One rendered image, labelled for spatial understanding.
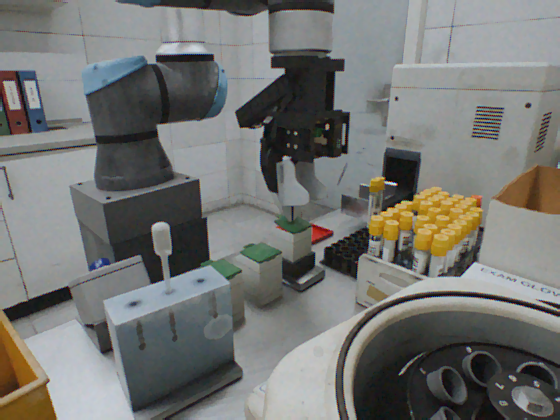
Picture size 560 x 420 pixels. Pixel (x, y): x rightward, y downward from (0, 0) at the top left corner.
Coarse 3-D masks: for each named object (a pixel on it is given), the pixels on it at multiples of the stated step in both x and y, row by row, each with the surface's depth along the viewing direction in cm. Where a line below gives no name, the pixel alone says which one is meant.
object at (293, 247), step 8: (272, 232) 50; (280, 232) 49; (288, 232) 48; (304, 232) 49; (272, 240) 51; (280, 240) 49; (288, 240) 48; (296, 240) 48; (304, 240) 49; (280, 248) 50; (288, 248) 49; (296, 248) 49; (304, 248) 50; (288, 256) 49; (296, 256) 49
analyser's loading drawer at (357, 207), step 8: (360, 184) 72; (392, 184) 72; (360, 192) 72; (368, 192) 71; (384, 192) 69; (392, 192) 72; (400, 192) 77; (408, 192) 77; (344, 200) 69; (352, 200) 68; (360, 200) 66; (368, 200) 71; (384, 200) 69; (392, 200) 72; (400, 200) 74; (344, 208) 69; (352, 208) 68; (360, 208) 67; (384, 208) 70; (352, 216) 69; (360, 216) 67
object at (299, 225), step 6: (276, 216) 51; (282, 216) 51; (276, 222) 49; (282, 222) 49; (288, 222) 49; (294, 222) 50; (300, 222) 50; (306, 222) 50; (288, 228) 48; (294, 228) 48; (300, 228) 48; (306, 228) 49; (294, 234) 47
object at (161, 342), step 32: (160, 288) 31; (192, 288) 31; (224, 288) 32; (128, 320) 27; (160, 320) 29; (192, 320) 31; (224, 320) 33; (128, 352) 28; (160, 352) 30; (192, 352) 32; (224, 352) 34; (128, 384) 29; (160, 384) 31; (192, 384) 32; (224, 384) 33; (160, 416) 30
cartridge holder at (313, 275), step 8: (304, 256) 50; (312, 256) 51; (288, 264) 49; (296, 264) 49; (304, 264) 50; (312, 264) 52; (288, 272) 49; (296, 272) 49; (304, 272) 50; (312, 272) 50; (320, 272) 50; (288, 280) 49; (296, 280) 48; (304, 280) 48; (312, 280) 49; (296, 288) 49; (304, 288) 48
